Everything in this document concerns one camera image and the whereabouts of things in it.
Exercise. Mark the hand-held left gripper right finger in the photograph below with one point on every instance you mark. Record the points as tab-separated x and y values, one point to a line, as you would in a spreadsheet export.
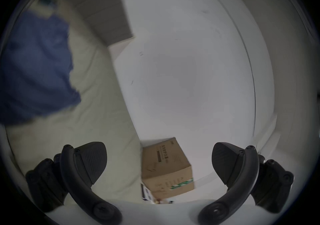
237	169

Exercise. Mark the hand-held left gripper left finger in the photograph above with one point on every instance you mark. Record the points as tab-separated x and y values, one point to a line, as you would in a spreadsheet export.
82	169

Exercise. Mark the bed with beige sheet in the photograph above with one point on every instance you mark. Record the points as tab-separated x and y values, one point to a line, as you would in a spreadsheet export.
100	108

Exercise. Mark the brown cardboard carton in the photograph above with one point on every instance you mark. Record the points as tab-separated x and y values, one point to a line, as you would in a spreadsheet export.
166	169

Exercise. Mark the dark blue shirt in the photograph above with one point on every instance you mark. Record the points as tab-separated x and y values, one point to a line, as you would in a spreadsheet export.
35	68

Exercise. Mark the grey padded headboard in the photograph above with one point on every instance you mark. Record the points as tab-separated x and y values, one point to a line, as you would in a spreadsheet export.
100	6

